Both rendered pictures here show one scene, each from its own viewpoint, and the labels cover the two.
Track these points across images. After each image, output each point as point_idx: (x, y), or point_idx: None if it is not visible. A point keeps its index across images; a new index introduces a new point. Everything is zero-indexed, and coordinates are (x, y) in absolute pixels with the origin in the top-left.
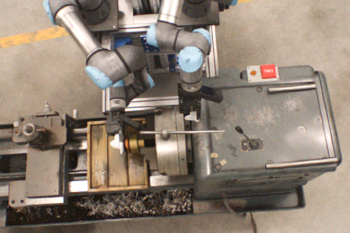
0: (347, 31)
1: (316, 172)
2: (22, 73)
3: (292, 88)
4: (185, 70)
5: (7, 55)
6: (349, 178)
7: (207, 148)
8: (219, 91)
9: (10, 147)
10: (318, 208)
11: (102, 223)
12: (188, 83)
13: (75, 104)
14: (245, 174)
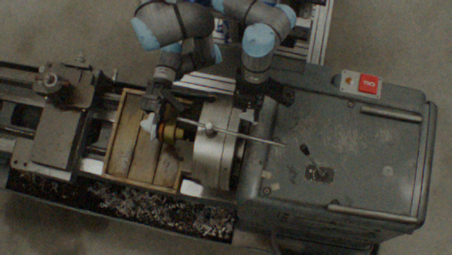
0: None
1: (389, 230)
2: (73, 7)
3: (391, 114)
4: (247, 52)
5: None
6: (447, 251)
7: (260, 163)
8: (291, 92)
9: (27, 96)
10: None
11: (118, 223)
12: (249, 70)
13: (123, 60)
14: (299, 210)
